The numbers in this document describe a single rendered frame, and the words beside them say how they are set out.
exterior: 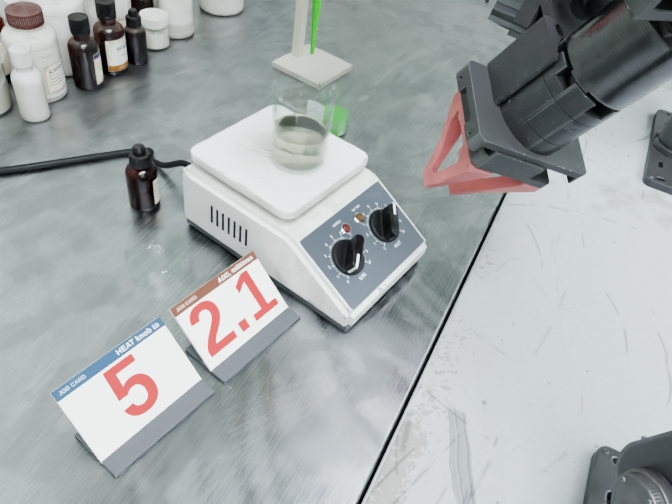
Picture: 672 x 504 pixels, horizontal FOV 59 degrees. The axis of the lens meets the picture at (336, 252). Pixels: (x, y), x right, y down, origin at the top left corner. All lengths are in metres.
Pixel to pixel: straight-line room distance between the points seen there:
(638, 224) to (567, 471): 0.35
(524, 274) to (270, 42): 0.51
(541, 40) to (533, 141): 0.06
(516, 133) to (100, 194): 0.41
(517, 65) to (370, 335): 0.25
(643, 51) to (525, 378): 0.28
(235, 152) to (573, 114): 0.28
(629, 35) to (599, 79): 0.03
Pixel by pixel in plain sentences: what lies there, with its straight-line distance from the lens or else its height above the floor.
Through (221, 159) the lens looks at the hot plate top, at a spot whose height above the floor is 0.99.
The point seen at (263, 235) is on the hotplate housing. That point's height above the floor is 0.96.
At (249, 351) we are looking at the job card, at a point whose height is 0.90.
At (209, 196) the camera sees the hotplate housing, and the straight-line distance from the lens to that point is 0.54.
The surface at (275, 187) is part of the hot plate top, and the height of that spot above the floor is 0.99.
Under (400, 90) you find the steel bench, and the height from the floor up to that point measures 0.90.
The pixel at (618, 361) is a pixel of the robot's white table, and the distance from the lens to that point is 0.60.
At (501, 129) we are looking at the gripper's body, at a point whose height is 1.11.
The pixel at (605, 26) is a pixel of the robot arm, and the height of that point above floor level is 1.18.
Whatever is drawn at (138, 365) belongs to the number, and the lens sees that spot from 0.46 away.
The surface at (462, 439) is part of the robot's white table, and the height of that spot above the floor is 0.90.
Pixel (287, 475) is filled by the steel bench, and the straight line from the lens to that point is 0.45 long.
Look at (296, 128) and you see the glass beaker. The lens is 0.49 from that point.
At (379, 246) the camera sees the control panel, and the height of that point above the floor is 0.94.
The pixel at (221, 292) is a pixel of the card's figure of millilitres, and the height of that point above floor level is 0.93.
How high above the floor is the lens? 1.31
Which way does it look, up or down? 45 degrees down
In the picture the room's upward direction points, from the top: 11 degrees clockwise
